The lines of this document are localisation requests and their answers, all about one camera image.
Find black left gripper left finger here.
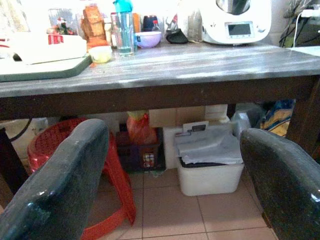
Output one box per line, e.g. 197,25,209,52
0,118,110,240

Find red plastic stool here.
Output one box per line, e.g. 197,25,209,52
26,117,137,240

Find green edged white tray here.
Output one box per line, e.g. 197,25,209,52
0,55,93,83

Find clear drinking glass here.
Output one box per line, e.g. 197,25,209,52
115,11,136,57

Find purple bowl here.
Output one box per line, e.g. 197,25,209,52
134,31,163,49

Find orange plastic bag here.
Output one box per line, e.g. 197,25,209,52
126,111,158,146

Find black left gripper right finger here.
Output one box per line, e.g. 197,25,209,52
239,127,320,240

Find small yellow plastic cup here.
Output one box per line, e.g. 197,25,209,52
87,45,113,64

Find white kitchen machine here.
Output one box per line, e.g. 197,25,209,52
198,0,273,46

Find white charging cable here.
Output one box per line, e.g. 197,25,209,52
292,9,320,48

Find dark plastic crate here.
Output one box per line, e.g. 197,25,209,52
116,123,166,173

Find white plastic storage bin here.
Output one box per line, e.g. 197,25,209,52
176,157,245,197

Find black oven mitt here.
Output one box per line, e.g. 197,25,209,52
165,28,189,45

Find brown cardboard box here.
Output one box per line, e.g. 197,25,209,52
148,105,207,129

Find grey wooden table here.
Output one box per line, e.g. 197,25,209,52
0,41,320,196

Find small christmas figurine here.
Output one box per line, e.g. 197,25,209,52
53,16,75,36

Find orange snack package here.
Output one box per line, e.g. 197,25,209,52
81,5,107,47

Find blue yellow patterned bag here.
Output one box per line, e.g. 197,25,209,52
259,98,296,137

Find colourful puzzle cube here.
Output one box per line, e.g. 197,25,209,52
142,152,157,169

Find teal capped water bottle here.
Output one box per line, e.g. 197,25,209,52
112,0,134,14

